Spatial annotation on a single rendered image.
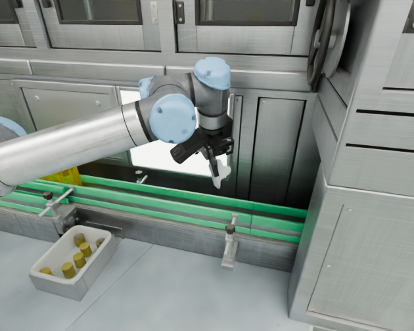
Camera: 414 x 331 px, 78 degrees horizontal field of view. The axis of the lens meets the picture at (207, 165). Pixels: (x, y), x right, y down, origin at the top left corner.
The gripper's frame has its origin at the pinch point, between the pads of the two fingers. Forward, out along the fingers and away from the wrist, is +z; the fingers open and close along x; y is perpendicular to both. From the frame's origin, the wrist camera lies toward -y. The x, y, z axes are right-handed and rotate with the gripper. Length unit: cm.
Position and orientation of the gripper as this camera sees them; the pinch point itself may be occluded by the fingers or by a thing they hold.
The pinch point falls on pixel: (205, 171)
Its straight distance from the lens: 79.1
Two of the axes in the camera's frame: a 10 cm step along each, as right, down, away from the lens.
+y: 8.9, -3.6, 2.8
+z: 0.0, 6.2, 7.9
